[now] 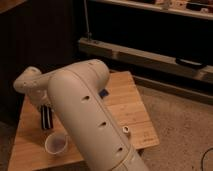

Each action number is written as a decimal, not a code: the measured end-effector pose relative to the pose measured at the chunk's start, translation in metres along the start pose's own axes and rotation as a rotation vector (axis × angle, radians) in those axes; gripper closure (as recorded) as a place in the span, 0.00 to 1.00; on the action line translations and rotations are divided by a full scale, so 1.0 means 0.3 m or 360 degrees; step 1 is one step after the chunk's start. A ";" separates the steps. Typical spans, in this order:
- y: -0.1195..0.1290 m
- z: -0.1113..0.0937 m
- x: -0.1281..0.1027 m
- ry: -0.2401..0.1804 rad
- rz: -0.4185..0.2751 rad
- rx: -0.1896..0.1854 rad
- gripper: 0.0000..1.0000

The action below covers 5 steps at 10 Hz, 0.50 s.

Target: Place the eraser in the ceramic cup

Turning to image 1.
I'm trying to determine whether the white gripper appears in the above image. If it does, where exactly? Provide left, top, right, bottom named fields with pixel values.
left=27, top=90, right=50, bottom=108

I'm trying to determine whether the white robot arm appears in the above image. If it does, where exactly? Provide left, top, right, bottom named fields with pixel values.
left=13, top=59, right=149, bottom=171

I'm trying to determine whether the wooden table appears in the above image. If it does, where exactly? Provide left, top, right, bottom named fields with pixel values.
left=7, top=72, right=159, bottom=171

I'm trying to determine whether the blue sponge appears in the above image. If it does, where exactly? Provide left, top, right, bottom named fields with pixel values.
left=99, top=89, right=109, bottom=99

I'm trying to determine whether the white plastic bottle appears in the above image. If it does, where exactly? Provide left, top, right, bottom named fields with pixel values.
left=122, top=126, right=131, bottom=137

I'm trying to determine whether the metal pole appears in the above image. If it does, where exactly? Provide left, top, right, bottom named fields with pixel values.
left=83, top=0, right=92, bottom=41

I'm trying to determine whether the long grey case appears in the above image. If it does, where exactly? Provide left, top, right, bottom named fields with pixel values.
left=78, top=37, right=213, bottom=84

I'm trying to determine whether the black case handle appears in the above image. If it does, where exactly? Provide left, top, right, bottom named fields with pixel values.
left=175, top=58, right=207, bottom=70

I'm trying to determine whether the black cable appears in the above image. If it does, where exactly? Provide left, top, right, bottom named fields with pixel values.
left=200, top=147, right=213, bottom=171

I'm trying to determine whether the wall shelf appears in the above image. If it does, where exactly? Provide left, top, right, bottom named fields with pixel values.
left=89, top=0, right=213, bottom=21

